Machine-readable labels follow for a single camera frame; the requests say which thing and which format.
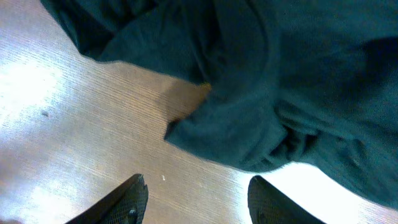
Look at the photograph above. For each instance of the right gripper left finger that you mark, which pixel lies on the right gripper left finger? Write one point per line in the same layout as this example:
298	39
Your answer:
126	204

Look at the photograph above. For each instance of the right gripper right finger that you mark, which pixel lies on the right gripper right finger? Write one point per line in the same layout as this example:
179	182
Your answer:
268	205

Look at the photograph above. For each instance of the black Nike t-shirt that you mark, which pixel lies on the black Nike t-shirt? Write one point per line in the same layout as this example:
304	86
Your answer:
304	81

